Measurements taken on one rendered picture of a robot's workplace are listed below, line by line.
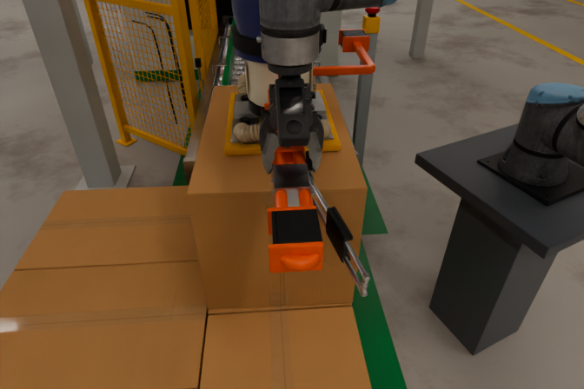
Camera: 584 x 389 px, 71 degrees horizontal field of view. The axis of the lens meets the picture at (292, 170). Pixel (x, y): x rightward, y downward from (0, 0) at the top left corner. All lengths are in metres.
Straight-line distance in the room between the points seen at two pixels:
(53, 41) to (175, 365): 1.71
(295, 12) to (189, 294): 0.87
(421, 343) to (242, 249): 1.03
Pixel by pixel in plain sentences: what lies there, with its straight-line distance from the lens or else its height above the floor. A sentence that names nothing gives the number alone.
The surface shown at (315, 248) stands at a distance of 0.56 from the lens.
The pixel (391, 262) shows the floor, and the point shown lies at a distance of 2.09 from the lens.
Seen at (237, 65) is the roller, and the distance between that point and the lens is 2.77.
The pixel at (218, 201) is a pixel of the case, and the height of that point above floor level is 0.92.
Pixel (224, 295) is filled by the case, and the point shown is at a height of 0.60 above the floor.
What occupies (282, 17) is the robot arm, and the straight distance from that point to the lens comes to 0.61.
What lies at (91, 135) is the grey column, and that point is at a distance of 2.53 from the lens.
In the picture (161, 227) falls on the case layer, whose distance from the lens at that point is 1.47.
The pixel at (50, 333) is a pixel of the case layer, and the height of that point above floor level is 0.54.
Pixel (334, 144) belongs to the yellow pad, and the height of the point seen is 0.97.
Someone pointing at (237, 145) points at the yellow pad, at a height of 0.97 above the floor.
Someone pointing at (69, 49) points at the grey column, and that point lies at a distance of 2.35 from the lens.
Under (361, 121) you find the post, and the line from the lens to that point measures 2.25.
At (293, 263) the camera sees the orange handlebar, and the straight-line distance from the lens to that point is 0.56.
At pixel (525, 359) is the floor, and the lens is 1.95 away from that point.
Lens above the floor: 1.49
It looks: 34 degrees down
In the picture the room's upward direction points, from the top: straight up
